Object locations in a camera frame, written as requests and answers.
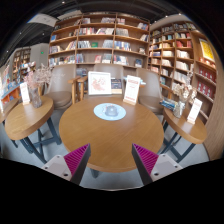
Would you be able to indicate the dark covered book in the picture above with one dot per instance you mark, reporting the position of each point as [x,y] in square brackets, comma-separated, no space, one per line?
[116,86]

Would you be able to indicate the round wooden side table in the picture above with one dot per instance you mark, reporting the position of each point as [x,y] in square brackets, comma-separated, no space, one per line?
[186,128]
[8,111]
[26,121]

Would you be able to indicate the glass vase with pink flowers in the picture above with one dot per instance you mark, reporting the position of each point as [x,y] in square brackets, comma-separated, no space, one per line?
[36,98]

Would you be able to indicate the small white table sign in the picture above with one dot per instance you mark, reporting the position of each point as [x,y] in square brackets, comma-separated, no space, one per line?
[194,111]
[25,93]

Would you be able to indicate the tall wooden bookshelf with books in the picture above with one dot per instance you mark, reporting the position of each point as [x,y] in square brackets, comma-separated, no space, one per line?
[173,53]

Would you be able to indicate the white hanging ceiling panel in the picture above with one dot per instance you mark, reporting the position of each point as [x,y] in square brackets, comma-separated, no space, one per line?
[42,19]

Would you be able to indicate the stack of magazines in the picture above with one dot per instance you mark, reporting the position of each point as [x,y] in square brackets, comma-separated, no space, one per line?
[167,104]

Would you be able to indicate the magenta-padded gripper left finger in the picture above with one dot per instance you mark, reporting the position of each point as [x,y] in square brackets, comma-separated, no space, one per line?
[75,160]

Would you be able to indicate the vase with pale dried flowers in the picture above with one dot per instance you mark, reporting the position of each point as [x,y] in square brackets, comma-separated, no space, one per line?
[178,110]

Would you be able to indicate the distant wooden bookshelf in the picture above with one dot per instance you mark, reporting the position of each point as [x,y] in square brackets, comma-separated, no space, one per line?
[20,61]

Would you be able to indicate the beige wooden armchair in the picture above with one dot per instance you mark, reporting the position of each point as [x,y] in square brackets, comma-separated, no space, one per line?
[150,86]
[115,69]
[61,83]

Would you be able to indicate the grey computer mouse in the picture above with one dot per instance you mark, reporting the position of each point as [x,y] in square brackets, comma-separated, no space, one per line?
[111,110]

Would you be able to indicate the round light blue mouse pad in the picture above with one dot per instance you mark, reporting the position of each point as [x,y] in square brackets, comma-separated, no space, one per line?
[98,111]

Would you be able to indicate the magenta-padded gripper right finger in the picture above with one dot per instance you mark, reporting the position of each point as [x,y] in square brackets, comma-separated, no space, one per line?
[148,160]

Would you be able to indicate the white framed flower picture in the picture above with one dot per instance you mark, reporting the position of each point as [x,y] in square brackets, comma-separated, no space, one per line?
[99,83]

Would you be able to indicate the large wooden bookshelf with books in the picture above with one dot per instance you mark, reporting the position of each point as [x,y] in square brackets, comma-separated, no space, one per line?
[100,36]

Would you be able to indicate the white red standing table sign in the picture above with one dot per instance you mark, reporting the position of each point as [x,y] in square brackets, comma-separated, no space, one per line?
[132,89]

